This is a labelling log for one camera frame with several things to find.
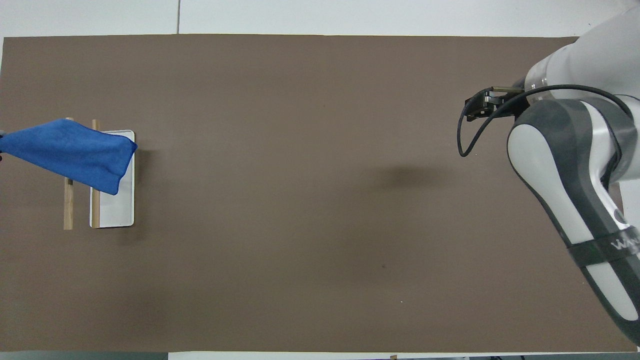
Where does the wooden towel rack white base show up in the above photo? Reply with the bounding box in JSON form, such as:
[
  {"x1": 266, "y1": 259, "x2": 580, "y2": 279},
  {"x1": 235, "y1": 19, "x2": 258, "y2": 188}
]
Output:
[{"x1": 63, "y1": 117, "x2": 136, "y2": 231}]

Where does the black cable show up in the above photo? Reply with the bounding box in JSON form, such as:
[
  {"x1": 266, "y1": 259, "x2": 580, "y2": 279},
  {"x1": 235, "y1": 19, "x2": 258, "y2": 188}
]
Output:
[{"x1": 457, "y1": 84, "x2": 634, "y2": 158}]

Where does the blue towel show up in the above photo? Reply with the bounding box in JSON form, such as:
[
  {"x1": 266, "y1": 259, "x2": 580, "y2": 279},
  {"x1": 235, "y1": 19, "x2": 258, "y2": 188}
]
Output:
[{"x1": 0, "y1": 118, "x2": 139, "y2": 196}]

